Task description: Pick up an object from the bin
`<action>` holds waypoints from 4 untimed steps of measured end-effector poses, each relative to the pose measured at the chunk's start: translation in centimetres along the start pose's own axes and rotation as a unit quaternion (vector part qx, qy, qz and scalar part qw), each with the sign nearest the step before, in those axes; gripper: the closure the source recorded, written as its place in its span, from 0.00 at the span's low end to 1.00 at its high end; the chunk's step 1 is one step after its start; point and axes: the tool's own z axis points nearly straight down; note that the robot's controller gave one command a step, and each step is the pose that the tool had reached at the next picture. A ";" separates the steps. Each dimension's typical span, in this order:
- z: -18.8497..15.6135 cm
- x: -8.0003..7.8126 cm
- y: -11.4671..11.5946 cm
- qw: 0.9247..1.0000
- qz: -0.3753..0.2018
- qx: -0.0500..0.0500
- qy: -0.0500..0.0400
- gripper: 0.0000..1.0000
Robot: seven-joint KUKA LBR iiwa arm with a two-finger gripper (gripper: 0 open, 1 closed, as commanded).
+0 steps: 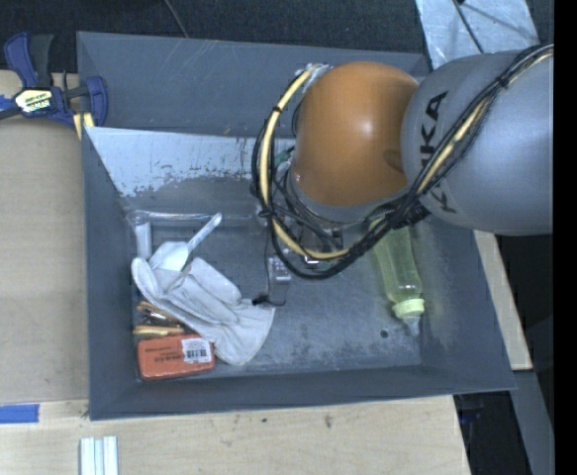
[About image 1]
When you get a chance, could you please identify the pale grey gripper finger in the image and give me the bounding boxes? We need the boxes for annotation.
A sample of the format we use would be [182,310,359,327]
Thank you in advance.
[266,256,293,307]

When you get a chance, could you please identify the grey metal bin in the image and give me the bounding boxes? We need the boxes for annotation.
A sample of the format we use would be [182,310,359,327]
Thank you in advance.
[75,31,520,422]

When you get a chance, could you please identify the white work glove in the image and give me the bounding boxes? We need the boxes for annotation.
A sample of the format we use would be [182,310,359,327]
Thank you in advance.
[131,241,276,366]

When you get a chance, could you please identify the clear bottle with yellow liquid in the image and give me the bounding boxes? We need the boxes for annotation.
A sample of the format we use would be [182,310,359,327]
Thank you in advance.
[370,225,427,338]

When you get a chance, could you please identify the white plastic scoop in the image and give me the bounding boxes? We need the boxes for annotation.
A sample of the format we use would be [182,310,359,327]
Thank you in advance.
[148,212,224,292]

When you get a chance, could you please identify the orange box with barcode label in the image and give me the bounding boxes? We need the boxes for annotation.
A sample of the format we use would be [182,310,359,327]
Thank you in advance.
[136,333,217,382]

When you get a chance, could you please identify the clear plastic tube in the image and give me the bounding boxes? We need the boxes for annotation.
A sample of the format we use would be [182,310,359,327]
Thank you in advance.
[128,209,153,261]

